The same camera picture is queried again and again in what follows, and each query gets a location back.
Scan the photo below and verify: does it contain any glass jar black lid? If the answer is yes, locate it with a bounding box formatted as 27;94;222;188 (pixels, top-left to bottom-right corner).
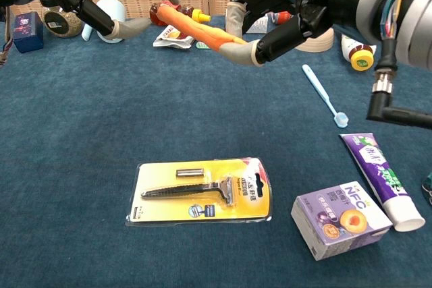
42;6;84;38

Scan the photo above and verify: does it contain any dark blue carton box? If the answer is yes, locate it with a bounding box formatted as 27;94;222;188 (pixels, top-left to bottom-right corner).
12;11;45;53

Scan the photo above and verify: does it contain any beige bowl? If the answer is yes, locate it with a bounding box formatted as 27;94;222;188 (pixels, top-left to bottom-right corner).
296;27;335;53

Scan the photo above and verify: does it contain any light blue mug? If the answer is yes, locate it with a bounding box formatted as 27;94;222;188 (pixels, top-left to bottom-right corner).
82;0;127;44

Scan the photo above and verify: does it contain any white drink bottle yellow cap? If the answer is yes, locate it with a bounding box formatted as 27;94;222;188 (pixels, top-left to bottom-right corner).
340;33;377;72

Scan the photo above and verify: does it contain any white blue milk carton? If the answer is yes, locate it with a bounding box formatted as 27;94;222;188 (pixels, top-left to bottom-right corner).
248;12;281;34

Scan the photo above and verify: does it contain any light blue toothbrush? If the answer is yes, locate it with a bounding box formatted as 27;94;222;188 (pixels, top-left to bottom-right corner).
302;64;349;129

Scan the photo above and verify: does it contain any white snack packet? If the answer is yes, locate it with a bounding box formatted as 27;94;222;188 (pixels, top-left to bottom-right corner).
153;24;196;51

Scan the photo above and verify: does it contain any brown sauce bottle yellow cap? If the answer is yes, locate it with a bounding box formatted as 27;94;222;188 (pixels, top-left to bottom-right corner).
149;1;212;28

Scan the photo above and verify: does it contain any blue table cover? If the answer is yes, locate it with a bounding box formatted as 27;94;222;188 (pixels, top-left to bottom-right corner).
0;14;432;288

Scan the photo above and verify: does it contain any purple toothpaste tube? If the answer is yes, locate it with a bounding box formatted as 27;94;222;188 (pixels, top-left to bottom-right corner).
339;132;426;233

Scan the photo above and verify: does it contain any small purple snack packet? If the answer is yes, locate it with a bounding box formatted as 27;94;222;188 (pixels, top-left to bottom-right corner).
290;181;394;262

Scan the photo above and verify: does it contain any yellow razor blister pack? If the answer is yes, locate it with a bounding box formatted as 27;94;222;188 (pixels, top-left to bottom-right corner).
125;156;273;228

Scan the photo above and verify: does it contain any right wrist wire bundle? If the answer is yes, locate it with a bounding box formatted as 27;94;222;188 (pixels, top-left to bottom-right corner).
380;0;425;39

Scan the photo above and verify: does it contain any wrist wire bundle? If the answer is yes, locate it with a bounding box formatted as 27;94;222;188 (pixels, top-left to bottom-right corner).
0;6;15;68
380;0;425;39

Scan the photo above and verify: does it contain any left wrist wire bundle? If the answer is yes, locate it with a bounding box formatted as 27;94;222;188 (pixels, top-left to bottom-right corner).
0;6;15;68

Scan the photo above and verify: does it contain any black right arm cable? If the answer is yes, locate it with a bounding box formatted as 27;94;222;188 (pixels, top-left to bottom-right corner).
366;36;432;129

